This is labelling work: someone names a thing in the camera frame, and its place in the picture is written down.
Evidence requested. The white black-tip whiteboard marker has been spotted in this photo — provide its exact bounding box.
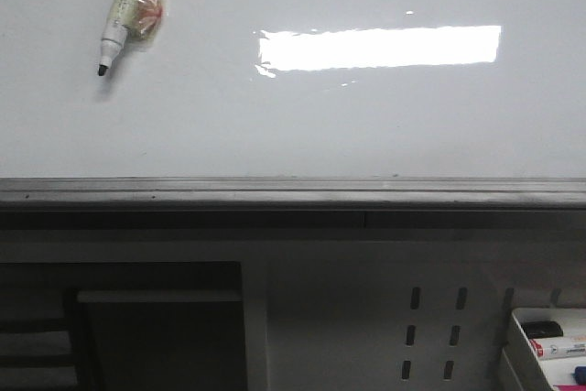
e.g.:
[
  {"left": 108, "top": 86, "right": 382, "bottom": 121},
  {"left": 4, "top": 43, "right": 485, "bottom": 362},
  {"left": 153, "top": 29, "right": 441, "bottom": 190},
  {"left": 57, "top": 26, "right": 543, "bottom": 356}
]
[{"left": 97, "top": 0, "right": 165, "bottom": 77}]

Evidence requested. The white whiteboard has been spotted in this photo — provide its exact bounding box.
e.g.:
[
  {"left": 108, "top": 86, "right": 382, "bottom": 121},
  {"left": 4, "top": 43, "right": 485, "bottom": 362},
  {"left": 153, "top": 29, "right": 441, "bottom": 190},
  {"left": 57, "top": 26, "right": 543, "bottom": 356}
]
[{"left": 1, "top": 0, "right": 585, "bottom": 179}]

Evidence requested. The grey aluminium marker tray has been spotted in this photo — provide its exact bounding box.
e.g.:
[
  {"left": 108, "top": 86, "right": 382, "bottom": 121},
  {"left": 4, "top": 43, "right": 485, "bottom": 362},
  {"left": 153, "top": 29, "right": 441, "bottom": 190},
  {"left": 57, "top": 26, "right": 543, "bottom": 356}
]
[{"left": 1, "top": 177, "right": 585, "bottom": 230}]

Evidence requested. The white pegboard panel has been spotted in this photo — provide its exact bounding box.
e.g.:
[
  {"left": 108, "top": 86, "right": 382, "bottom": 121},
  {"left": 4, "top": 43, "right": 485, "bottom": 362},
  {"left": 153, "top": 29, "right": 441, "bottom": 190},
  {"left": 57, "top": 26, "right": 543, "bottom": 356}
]
[{"left": 242, "top": 240, "right": 585, "bottom": 390}]

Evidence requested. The dark cabinet with white shelf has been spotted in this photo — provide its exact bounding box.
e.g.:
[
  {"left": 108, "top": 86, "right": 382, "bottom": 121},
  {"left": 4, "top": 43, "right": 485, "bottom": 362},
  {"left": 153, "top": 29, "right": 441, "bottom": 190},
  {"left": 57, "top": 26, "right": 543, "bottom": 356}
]
[{"left": 1, "top": 262, "right": 248, "bottom": 390}]

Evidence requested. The black marker cap in bin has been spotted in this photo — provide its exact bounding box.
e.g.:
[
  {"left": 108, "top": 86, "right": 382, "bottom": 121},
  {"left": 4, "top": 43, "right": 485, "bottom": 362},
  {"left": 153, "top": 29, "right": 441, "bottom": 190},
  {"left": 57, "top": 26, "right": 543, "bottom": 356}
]
[{"left": 521, "top": 320, "right": 564, "bottom": 340}]

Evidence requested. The red white marker in bin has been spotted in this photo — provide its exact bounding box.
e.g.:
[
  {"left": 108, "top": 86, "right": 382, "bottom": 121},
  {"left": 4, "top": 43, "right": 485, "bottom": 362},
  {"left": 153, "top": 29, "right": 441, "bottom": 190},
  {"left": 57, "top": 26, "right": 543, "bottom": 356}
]
[{"left": 529, "top": 336, "right": 586, "bottom": 360}]

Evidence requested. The white plastic storage bin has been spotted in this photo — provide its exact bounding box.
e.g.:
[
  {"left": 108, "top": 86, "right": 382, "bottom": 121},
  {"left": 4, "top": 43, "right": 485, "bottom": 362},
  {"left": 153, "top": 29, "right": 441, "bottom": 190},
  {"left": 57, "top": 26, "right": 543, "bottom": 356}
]
[{"left": 500, "top": 308, "right": 585, "bottom": 390}]

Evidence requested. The blue marker in bin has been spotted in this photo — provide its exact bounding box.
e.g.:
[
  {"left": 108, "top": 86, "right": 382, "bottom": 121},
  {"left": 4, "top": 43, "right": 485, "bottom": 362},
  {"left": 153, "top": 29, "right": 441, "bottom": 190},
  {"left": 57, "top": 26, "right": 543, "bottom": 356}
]
[{"left": 573, "top": 365, "right": 586, "bottom": 386}]

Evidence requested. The pink item in bin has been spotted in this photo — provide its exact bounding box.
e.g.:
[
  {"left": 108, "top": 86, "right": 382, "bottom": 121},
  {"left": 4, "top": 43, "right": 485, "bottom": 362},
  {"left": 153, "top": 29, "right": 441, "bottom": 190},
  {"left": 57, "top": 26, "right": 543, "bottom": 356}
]
[{"left": 553, "top": 384, "right": 586, "bottom": 391}]

